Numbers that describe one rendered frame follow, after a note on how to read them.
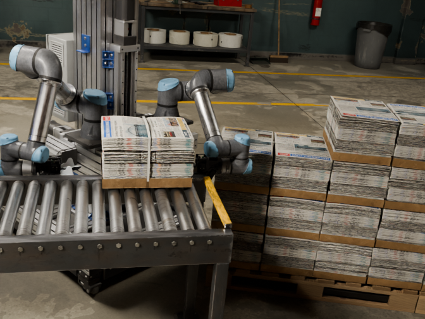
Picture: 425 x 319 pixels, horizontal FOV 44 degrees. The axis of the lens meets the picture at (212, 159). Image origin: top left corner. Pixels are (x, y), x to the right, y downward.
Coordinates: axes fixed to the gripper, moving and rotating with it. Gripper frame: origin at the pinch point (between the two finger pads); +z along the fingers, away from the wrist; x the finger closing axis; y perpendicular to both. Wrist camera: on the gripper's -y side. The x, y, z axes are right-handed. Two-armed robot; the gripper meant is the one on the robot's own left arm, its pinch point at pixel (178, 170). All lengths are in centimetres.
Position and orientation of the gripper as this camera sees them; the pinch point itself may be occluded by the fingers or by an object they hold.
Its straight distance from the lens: 248.5
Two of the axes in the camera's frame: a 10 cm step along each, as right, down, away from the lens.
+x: 2.0, 3.8, -9.0
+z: -9.8, 0.0, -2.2
